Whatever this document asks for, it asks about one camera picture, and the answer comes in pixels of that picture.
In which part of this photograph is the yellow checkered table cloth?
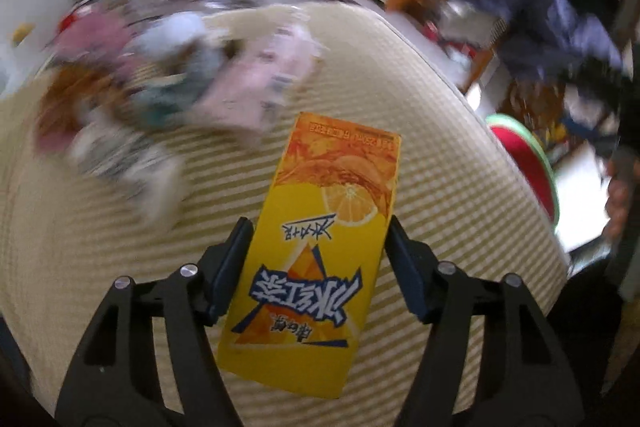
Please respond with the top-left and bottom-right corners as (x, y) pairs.
(1, 3), (566, 410)

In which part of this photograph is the light pink foil wrapper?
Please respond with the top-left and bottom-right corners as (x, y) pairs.
(186, 20), (323, 140)

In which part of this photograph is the pink plastic bag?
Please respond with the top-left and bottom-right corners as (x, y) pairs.
(53, 6), (140, 78)

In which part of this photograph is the yellow iced tea carton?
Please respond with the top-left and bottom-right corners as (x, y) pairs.
(217, 113), (401, 399)

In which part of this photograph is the watermelon pattern trash bin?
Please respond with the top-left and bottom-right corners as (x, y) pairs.
(486, 114), (560, 228)

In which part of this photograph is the pretzel snack bag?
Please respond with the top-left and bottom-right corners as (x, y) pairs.
(35, 62), (141, 154)

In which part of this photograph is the blue jacket on chair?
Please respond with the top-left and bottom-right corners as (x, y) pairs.
(436, 0), (623, 82)

